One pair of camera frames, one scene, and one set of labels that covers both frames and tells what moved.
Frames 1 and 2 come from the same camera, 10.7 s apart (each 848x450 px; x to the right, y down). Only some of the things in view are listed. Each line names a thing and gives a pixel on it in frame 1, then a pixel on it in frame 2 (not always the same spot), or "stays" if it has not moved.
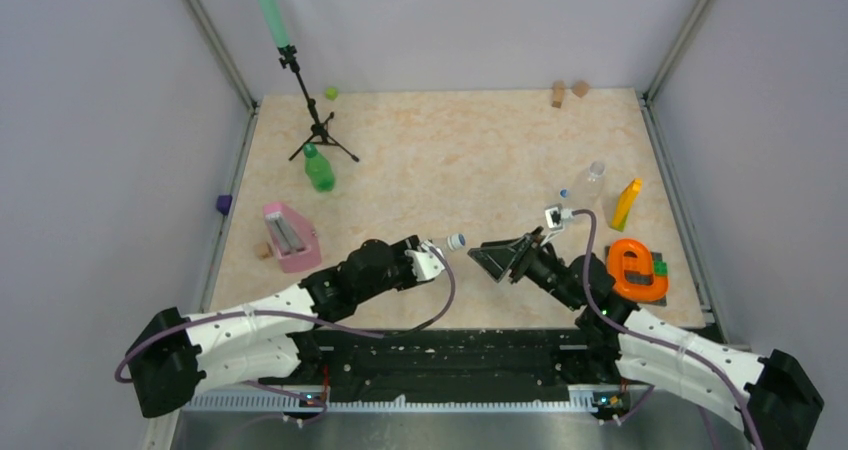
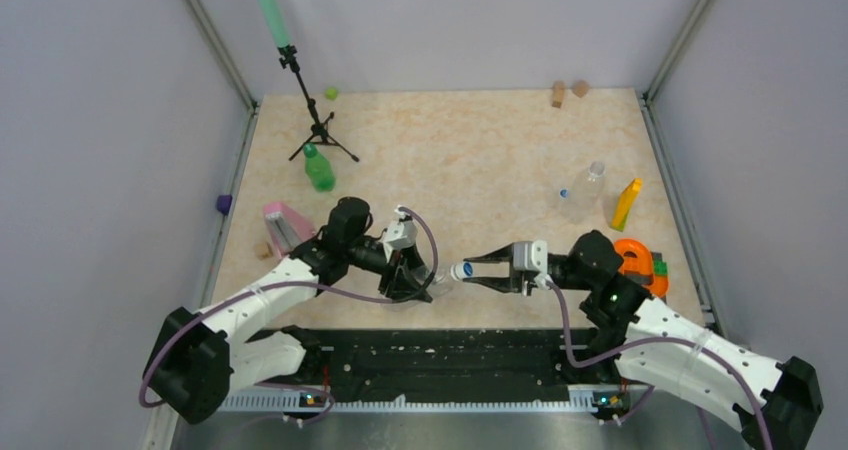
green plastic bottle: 318,169 stays
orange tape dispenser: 630,263 stays
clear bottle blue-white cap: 454,242 to 434,283
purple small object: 223,203 stays
